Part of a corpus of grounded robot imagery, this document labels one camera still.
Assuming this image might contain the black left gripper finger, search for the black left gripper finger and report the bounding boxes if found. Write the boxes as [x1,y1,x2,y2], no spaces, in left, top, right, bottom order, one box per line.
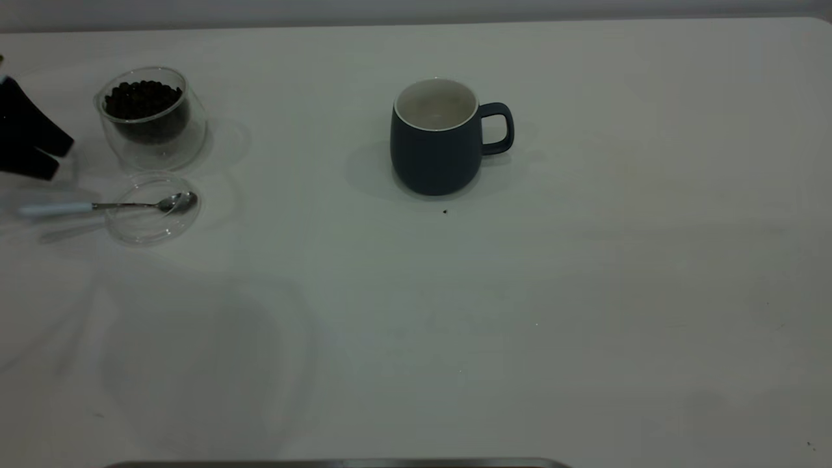
[0,146,60,182]
[0,77,75,157]

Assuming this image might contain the pile of dark coffee beans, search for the pile of dark coffee beans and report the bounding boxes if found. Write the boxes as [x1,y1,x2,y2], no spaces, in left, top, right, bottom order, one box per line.
[104,81,190,145]

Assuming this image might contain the clear double-wall glass cup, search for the clear double-wall glass cup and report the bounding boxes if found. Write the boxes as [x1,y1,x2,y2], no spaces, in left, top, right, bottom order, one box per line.
[94,66,209,174]

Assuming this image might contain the dark grey mug white inside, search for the dark grey mug white inside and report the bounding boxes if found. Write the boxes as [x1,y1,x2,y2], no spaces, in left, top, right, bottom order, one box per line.
[389,78,515,197]

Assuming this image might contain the metal spoon light blue handle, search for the metal spoon light blue handle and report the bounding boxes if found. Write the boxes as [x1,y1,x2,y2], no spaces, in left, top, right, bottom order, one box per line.
[19,191,198,218]

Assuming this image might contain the clear round glass dish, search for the clear round glass dish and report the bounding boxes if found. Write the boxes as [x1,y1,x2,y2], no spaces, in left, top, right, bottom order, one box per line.
[105,172,202,246]

